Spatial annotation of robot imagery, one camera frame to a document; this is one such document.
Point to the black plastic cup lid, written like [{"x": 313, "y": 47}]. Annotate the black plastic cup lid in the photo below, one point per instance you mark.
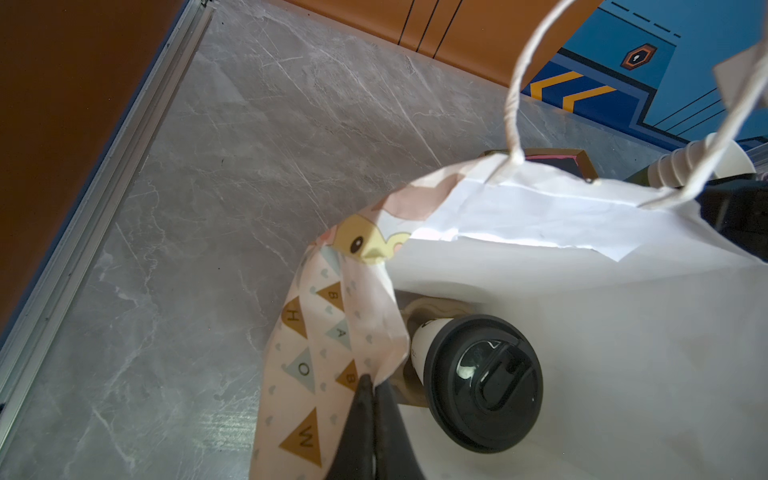
[{"x": 483, "y": 380}]

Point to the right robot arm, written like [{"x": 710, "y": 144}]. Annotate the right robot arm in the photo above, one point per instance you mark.
[{"x": 736, "y": 207}]

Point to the white paper coffee cup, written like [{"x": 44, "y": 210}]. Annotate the white paper coffee cup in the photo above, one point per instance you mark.
[{"x": 427, "y": 345}]

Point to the stack of paper cups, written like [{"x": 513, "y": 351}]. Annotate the stack of paper cups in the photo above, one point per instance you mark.
[{"x": 675, "y": 168}]

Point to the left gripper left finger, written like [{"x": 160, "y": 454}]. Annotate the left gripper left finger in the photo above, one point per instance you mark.
[{"x": 355, "y": 455}]

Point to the single pulp cup carrier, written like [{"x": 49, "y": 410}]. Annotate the single pulp cup carrier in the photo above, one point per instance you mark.
[{"x": 408, "y": 388}]

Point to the cartoon animal paper gift bag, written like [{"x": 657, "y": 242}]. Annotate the cartoon animal paper gift bag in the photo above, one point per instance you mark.
[{"x": 649, "y": 325}]

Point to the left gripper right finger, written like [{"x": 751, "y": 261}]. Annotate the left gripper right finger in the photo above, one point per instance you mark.
[{"x": 394, "y": 455}]

